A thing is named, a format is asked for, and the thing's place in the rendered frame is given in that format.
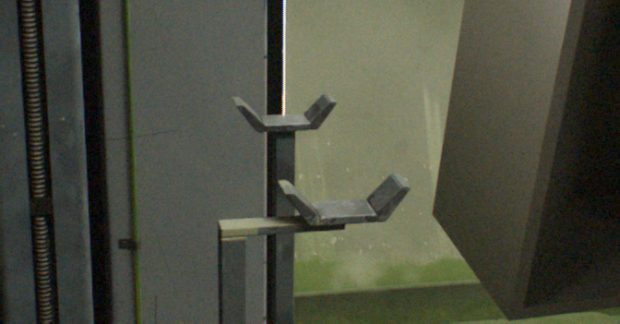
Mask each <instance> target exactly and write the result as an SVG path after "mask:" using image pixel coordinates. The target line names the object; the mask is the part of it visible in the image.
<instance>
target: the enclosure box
mask: <svg viewBox="0 0 620 324"><path fill-rule="evenodd" d="M433 215H434V216H435V218H436V219H437V221H438V222H439V224H440V225H441V227H442V228H443V230H444V232H445V233H446V235H447V236H448V238H449V239H450V241H451V242H452V243H453V245H454V246H455V248H456V249H457V250H458V252H459V253H460V254H461V255H462V257H463V258H464V260H465V261H466V262H467V264H468V265H469V267H470V268H471V270H472V271H473V273H474V274H475V276H476V277H477V278H478V280H479V281H480V283H481V284H482V285H483V287H484V289H485V290H486V291H487V293H488V294H490V295H491V296H492V297H493V299H494V300H495V302H496V303H497V305H498V306H499V308H500V309H501V311H502V312H503V313H504V316H505V317H506V319H507V320H508V321H514V320H521V319H528V318H541V317H550V316H557V315H564V314H571V313H578V312H586V311H592V310H600V309H608V308H615V307H620V0H464V4H463V10H462V17H461V23H460V30H459V41H458V48H457V54H456V60H455V66H454V73H453V79H452V85H451V92H450V97H449V104H448V109H447V122H446V128H445V135H444V141H443V147H442V153H441V160H440V165H439V172H438V178H437V184H436V191H435V202H434V208H433Z"/></svg>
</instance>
